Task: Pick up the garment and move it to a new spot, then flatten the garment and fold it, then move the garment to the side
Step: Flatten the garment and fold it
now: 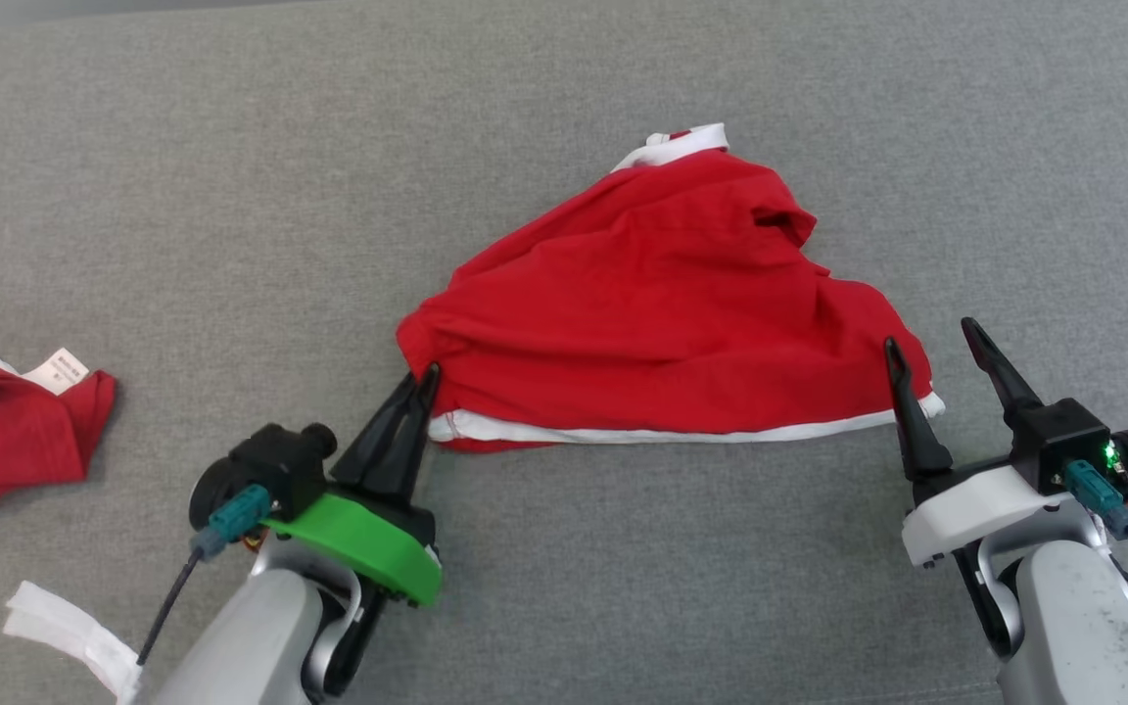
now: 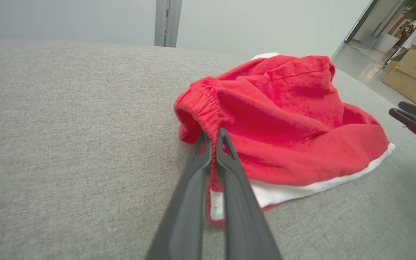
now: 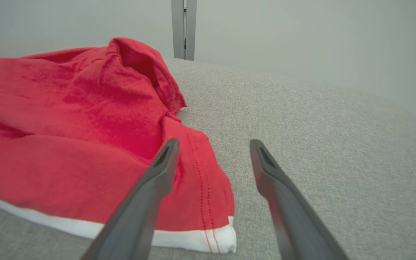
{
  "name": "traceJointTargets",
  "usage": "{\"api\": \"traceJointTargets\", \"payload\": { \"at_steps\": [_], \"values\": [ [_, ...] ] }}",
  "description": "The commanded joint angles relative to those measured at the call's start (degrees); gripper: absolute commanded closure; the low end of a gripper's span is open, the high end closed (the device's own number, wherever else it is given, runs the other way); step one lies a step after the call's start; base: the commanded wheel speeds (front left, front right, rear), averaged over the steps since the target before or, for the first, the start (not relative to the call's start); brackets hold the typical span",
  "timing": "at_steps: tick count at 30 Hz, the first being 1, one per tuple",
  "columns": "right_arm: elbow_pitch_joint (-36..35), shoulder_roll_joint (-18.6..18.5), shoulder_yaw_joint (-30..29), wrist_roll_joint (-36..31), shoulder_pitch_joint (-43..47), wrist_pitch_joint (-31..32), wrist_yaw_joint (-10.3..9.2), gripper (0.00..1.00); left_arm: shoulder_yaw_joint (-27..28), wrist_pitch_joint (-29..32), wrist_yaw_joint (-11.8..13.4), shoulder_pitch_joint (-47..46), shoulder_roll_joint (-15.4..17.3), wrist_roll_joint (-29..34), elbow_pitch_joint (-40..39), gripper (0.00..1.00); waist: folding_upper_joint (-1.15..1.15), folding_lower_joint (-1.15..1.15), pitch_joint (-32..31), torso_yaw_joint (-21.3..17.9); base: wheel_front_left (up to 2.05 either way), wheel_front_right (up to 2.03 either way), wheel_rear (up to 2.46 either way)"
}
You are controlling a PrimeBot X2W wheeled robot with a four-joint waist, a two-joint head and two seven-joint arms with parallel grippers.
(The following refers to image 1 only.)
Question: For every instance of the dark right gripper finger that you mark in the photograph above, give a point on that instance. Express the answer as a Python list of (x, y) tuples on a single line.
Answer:
[(1000, 372), (912, 421)]

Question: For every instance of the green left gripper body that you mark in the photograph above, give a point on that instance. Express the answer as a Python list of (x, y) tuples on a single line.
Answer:
[(368, 543)]

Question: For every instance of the white fabric strip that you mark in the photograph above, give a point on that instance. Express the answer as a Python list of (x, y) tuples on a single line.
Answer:
[(74, 632)]

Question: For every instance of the grey fabric sofa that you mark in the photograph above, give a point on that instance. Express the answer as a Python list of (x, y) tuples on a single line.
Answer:
[(564, 587)]

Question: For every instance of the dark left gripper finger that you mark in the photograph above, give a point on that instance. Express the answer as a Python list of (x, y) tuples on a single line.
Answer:
[(412, 460), (378, 441)]

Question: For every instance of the red and white crumpled garment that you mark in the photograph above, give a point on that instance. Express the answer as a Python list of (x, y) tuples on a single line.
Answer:
[(6, 431)]

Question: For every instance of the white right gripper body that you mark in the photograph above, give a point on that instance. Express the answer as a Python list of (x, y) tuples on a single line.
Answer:
[(985, 509)]

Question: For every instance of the red garment with white trim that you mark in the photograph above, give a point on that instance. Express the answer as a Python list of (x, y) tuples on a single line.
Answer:
[(662, 323)]

